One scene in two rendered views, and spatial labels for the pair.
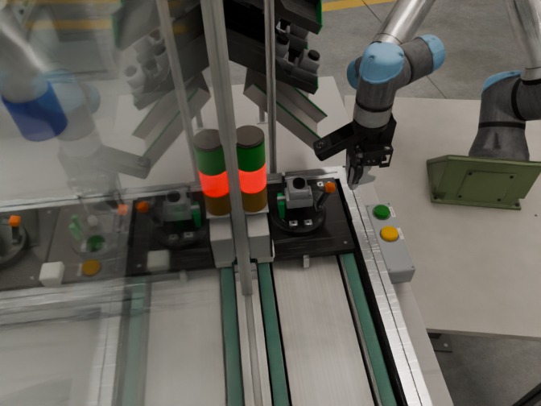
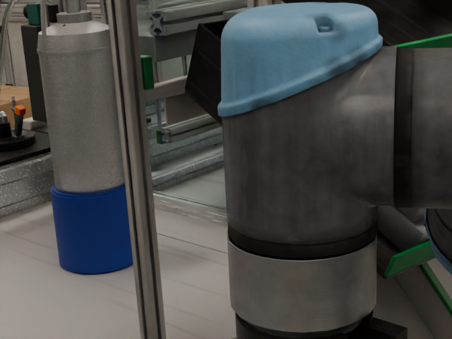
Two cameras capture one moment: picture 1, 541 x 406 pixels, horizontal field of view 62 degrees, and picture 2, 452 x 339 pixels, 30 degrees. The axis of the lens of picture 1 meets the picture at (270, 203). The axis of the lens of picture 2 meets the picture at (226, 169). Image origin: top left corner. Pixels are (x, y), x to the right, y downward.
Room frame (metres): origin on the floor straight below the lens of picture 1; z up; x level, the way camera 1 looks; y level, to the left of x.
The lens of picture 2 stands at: (0.44, -0.49, 1.46)
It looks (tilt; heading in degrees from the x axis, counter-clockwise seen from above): 17 degrees down; 48
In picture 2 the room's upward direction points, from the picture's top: 4 degrees counter-clockwise
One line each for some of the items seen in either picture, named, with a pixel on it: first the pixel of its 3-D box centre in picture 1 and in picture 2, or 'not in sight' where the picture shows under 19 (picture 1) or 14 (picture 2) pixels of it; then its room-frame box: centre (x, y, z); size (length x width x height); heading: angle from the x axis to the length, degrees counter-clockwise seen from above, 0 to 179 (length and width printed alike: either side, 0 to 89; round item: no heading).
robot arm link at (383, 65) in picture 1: (380, 76); (306, 123); (0.73, -0.22, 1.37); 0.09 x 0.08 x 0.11; 125
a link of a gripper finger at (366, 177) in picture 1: (362, 179); not in sight; (0.71, -0.22, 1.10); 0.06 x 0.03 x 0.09; 96
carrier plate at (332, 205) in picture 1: (298, 217); not in sight; (0.72, -0.07, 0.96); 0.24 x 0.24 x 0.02; 5
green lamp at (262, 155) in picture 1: (249, 150); not in sight; (0.52, 0.03, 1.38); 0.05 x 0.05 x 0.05
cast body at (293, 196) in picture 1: (294, 192); not in sight; (0.72, -0.06, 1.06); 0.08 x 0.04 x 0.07; 95
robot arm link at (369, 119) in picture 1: (371, 109); (305, 270); (0.73, -0.21, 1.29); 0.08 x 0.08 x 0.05
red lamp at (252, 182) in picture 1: (250, 172); not in sight; (0.52, 0.03, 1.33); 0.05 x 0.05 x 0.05
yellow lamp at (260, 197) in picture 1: (252, 192); not in sight; (0.52, 0.03, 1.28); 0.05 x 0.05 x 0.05
